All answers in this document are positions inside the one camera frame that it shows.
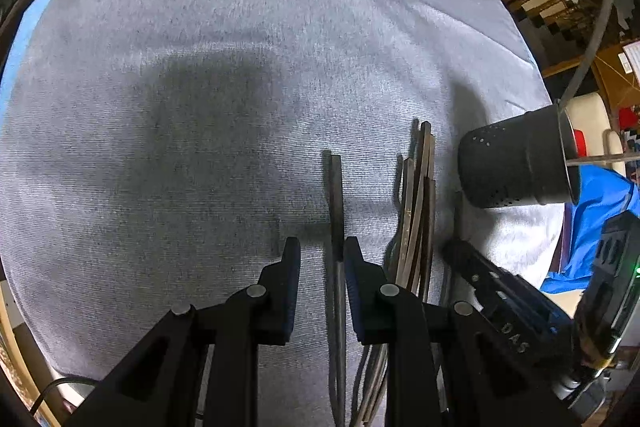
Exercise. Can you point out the black perforated utensil holder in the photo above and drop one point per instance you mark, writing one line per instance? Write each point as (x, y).
(510, 162)

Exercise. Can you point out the bright blue cloth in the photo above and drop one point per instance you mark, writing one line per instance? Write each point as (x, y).
(595, 192)

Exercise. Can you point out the grey tablecloth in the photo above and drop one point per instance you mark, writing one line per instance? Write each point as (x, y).
(200, 57)

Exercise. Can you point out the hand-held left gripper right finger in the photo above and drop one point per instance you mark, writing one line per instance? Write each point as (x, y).
(352, 292)

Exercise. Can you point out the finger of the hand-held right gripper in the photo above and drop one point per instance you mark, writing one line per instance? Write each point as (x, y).
(475, 269)
(542, 307)

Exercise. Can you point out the white cushioned chair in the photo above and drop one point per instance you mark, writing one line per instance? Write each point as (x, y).
(590, 107)

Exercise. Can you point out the light blue table cover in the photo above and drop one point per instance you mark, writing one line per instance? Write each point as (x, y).
(20, 37)

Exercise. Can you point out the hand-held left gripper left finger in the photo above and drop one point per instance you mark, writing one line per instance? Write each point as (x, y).
(292, 292)

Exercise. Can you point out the thin metal utensil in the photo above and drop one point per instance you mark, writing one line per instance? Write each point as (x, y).
(600, 159)

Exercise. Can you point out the red object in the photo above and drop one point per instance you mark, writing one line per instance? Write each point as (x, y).
(582, 142)

